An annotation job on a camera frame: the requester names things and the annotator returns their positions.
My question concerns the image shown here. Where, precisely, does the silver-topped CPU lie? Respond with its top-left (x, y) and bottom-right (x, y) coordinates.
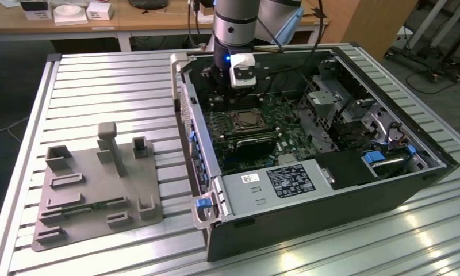
top-left (240, 112), bottom-right (260, 126)

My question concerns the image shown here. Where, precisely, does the metal socket cover frame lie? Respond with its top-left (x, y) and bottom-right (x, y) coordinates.
top-left (229, 109), bottom-right (272, 135)

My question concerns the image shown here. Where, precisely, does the CPU socket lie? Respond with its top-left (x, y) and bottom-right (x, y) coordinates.
top-left (228, 108), bottom-right (273, 135)

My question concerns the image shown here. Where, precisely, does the small white box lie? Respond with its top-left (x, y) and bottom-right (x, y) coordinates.
top-left (197, 4), bottom-right (215, 24)

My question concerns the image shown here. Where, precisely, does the black graphics card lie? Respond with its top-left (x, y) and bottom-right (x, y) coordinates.
top-left (229, 135), bottom-right (277, 165)

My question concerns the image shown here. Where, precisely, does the green motherboard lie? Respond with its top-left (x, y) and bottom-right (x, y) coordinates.
top-left (202, 94), bottom-right (318, 176)

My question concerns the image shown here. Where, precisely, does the silver drive cage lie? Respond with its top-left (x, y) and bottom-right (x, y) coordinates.
top-left (300, 56), bottom-right (372, 153)

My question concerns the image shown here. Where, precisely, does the black round object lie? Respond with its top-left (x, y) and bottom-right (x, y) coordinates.
top-left (127, 0), bottom-right (169, 9)

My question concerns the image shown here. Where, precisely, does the silver chipset heat sink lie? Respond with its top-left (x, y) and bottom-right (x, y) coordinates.
top-left (278, 154), bottom-right (298, 167)

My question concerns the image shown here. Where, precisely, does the white labelled box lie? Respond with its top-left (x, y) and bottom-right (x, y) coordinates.
top-left (85, 1), bottom-right (113, 21)

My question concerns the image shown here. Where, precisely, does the silver power supply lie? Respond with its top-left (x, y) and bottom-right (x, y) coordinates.
top-left (218, 159), bottom-right (336, 217)

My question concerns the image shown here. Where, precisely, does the white round holder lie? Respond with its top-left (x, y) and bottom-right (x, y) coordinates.
top-left (51, 4), bottom-right (89, 27)

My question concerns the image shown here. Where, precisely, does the black plastic shroud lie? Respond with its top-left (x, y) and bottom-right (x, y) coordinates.
top-left (314, 149), bottom-right (381, 191)

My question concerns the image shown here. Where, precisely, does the wooden cabinet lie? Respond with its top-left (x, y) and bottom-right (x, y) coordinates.
top-left (325, 0), bottom-right (421, 63)

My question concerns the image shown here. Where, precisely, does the blue disk carrier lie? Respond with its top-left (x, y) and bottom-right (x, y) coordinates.
top-left (361, 151), bottom-right (385, 167)

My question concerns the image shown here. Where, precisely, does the grey parts rack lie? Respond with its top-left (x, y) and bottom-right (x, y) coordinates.
top-left (29, 121), bottom-right (165, 253)

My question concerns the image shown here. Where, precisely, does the white box with black top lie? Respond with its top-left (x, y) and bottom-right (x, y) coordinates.
top-left (21, 0), bottom-right (50, 21)

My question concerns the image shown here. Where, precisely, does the wooden desk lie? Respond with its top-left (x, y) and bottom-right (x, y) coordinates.
top-left (0, 0), bottom-right (330, 52)

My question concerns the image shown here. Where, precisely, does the black open PC case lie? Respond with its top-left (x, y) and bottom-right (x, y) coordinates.
top-left (169, 45), bottom-right (460, 263)

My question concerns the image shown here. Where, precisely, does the black wheeled stand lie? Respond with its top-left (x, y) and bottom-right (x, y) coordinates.
top-left (382, 43), bottom-right (460, 84)

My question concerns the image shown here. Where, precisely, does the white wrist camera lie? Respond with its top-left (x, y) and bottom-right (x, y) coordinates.
top-left (229, 53), bottom-right (257, 89)

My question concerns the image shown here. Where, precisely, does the thick black camera cable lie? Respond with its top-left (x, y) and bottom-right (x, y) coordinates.
top-left (258, 0), bottom-right (326, 80)

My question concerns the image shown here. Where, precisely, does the coloured wire bundle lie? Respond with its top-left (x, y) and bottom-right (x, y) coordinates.
top-left (381, 122), bottom-right (406, 149)

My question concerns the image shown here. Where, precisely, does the white metal frame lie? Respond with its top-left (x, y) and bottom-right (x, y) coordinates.
top-left (390, 0), bottom-right (460, 63)

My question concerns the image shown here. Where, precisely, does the white floor cable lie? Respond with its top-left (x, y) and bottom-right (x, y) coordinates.
top-left (0, 117), bottom-right (29, 133)

